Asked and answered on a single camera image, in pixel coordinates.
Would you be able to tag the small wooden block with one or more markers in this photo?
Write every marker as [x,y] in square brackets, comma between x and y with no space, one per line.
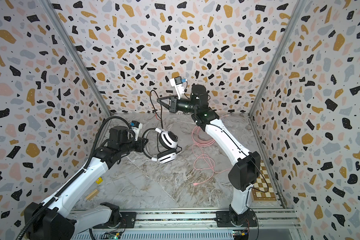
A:
[93,194]

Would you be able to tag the small yellow block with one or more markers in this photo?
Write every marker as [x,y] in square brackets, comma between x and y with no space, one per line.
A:
[99,180]

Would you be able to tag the left corner aluminium post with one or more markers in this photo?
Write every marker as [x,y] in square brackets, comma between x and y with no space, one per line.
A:
[57,23]

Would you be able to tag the corner aluminium post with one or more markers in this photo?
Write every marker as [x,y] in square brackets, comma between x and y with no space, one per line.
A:
[278,54]
[57,23]

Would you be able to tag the wooden checkerboard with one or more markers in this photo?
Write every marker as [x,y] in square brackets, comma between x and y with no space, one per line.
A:
[263,188]

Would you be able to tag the right corner aluminium post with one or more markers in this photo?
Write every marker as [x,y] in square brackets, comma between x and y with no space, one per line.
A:
[278,54]

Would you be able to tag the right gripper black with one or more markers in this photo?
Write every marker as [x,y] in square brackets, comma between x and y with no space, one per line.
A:
[172,103]

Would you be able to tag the white black headphones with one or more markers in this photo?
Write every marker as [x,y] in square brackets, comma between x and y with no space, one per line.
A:
[169,141]

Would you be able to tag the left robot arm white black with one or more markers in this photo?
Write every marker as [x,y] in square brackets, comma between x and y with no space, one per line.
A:
[52,219]

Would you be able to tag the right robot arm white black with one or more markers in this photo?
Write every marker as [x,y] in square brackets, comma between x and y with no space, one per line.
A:
[246,165]

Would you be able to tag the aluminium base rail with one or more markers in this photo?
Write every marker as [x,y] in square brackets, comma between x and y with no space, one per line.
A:
[199,224]

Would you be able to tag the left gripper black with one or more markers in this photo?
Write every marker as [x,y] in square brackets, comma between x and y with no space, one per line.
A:
[141,142]

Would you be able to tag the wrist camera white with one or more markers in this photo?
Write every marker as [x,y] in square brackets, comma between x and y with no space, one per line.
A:
[179,84]
[136,126]

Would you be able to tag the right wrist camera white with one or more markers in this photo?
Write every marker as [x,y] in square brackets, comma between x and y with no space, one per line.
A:
[179,84]

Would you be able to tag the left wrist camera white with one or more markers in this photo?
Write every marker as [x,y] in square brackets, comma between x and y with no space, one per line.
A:
[136,126]

